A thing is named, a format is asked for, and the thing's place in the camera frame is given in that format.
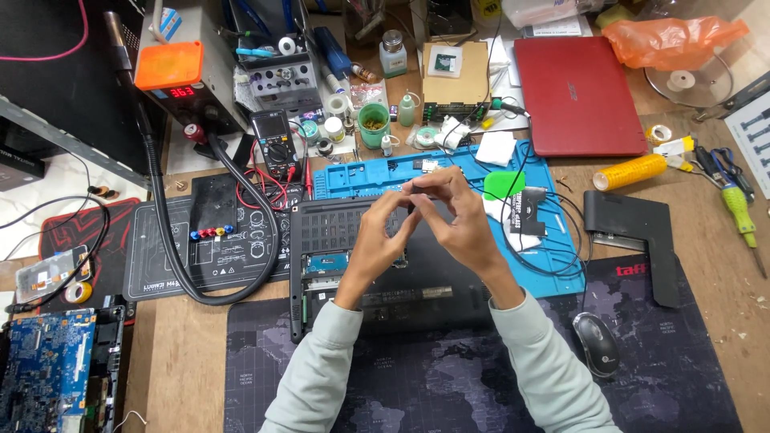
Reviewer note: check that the person's left hand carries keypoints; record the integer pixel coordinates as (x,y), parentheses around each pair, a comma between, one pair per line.
(373,252)

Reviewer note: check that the person's right hand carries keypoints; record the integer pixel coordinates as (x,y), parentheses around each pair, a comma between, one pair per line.
(466,240)

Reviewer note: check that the white cloth under packet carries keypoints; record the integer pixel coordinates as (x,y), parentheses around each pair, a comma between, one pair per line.
(520,240)

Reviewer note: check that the black screen protector packet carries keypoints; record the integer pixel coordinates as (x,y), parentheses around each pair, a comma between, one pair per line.
(527,213)

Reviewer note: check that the green plastic pry card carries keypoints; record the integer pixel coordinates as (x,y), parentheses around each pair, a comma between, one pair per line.
(504,185)

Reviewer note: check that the black upturned laptop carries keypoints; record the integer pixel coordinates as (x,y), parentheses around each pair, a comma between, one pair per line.
(433,300)

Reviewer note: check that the blue silicone repair mat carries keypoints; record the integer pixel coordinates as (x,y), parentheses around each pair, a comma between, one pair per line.
(361,174)

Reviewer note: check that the white tissue square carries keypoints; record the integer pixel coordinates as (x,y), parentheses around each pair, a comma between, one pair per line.
(496,148)

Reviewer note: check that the small white dropper bottle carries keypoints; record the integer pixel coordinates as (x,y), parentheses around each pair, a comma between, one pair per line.
(387,146)

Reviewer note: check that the crumpled white cloth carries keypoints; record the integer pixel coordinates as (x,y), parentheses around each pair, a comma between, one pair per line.
(451,133)

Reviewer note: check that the green cup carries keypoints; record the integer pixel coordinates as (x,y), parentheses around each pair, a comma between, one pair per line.
(373,129)

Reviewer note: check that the small white jar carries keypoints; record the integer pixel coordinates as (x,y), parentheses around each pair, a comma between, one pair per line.
(334,129)

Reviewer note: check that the red multimeter probe leads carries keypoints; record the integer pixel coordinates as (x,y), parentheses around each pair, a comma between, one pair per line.
(262,180)

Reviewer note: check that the small green squeeze bottle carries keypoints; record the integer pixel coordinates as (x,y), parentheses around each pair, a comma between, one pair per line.
(407,111)

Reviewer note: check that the dark world map desk mat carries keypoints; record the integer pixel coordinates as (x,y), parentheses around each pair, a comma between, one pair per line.
(457,385)

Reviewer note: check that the black digital multimeter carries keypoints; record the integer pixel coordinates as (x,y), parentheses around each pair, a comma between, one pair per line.
(275,141)

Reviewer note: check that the brown cardboard box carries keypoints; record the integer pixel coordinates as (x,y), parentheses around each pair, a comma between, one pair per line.
(454,87)

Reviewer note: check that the row of coloured screwdriver bits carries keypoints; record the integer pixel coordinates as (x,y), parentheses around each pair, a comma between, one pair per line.
(212,233)

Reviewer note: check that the black computer mouse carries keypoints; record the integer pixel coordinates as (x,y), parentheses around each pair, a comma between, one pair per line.
(597,344)

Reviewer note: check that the black metal plate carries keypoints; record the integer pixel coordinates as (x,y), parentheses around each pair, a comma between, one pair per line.
(213,201)

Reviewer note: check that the black laptop cover panel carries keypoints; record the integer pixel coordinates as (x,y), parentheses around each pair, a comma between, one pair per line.
(637,219)

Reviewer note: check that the yellow tape roll cylinder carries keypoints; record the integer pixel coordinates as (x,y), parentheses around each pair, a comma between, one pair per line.
(630,171)

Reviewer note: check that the white chip case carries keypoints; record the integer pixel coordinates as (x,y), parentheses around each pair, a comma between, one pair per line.
(444,61)

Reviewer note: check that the red laptop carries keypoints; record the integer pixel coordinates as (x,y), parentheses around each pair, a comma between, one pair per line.
(577,96)

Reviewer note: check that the grey tool holder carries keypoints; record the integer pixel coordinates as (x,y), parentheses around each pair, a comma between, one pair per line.
(286,78)

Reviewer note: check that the clear bottle with metal cap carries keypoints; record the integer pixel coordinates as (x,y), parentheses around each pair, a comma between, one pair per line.
(393,57)

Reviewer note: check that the black printed repair mat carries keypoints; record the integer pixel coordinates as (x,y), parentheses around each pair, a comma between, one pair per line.
(156,258)

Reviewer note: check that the clear tape roll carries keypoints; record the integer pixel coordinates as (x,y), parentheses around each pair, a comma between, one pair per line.
(659,134)

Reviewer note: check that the white tape roll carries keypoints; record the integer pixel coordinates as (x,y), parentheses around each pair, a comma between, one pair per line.
(287,46)

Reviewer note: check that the grey station with red display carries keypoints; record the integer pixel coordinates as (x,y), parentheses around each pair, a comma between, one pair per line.
(204,99)

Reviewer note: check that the red black mouse pad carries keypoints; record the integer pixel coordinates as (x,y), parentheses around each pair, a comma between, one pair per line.
(117,240)

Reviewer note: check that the clear round disc stand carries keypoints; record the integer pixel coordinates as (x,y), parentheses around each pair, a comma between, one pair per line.
(689,81)

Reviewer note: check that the yellow green screwdriver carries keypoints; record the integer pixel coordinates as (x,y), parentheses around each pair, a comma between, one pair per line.
(738,210)

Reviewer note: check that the orange square lid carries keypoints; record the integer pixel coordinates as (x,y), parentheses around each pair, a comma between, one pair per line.
(169,65)

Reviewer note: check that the orange plastic bag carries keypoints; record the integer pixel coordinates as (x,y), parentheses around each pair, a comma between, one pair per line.
(668,41)

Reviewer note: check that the small yellow tape roll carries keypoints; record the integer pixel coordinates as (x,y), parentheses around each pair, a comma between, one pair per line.
(78,293)

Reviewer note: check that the white screw chart sheet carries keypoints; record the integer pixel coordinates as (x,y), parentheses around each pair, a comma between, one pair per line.
(755,141)

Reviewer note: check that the blue circuit board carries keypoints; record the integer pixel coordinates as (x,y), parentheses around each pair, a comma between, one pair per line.
(42,373)

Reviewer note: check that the black monitor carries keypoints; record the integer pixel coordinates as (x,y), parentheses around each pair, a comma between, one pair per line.
(54,102)

